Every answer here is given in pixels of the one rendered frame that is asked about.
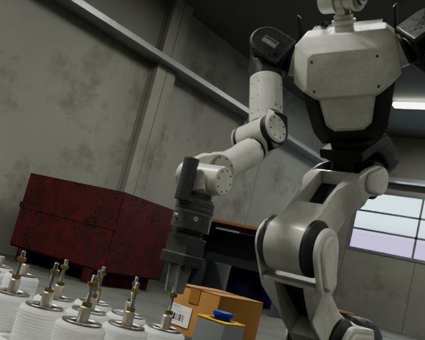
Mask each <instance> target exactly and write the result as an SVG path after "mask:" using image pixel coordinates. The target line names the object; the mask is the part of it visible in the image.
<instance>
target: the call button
mask: <svg viewBox="0 0 425 340"><path fill-rule="evenodd" d="M213 314H214V315H215V316H214V318H217V319H219V320H224V321H230V319H231V318H233V314H232V313H229V312H226V311H222V310H213Z"/></svg>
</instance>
